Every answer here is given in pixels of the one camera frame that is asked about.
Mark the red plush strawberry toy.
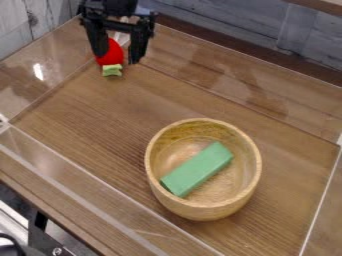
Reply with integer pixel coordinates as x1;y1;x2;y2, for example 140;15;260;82
95;38;124;77

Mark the light wooden bowl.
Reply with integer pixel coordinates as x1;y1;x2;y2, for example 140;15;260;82
144;118;262;221

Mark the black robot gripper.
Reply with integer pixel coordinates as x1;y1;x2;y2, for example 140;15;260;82
77;1;157;64

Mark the black table leg bracket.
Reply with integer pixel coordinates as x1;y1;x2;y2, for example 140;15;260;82
28;211;76;256

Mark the green rectangular block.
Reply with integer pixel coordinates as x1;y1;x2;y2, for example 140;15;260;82
160;142;233;198

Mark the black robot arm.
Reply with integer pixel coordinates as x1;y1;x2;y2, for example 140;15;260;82
77;0;157;64

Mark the black cable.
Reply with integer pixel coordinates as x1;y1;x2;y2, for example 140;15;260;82
0;233;26;256

